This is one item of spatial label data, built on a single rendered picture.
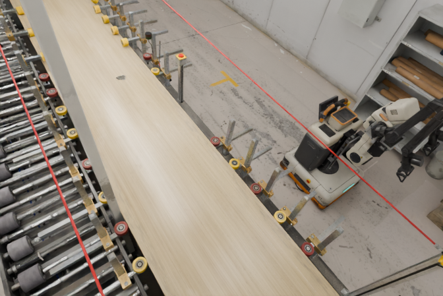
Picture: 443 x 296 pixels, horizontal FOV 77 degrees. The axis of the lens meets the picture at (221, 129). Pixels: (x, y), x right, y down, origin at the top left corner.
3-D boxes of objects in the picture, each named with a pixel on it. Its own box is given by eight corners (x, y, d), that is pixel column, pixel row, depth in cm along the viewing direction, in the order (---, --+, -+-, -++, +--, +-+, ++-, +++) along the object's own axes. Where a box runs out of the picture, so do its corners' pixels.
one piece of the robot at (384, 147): (362, 148, 236) (376, 132, 220) (380, 136, 248) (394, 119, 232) (378, 161, 228) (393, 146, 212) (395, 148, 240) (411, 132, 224)
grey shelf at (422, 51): (362, 107, 409) (437, 2, 291) (419, 149, 366) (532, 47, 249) (345, 118, 388) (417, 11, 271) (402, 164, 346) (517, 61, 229)
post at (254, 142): (243, 173, 229) (256, 136, 193) (246, 176, 228) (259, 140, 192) (240, 175, 228) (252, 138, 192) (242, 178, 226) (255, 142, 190)
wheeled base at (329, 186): (277, 165, 319) (283, 152, 300) (314, 143, 347) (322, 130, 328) (320, 213, 286) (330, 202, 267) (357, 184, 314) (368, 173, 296)
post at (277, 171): (262, 198, 221) (278, 166, 185) (265, 202, 220) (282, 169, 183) (258, 201, 220) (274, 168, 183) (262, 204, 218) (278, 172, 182)
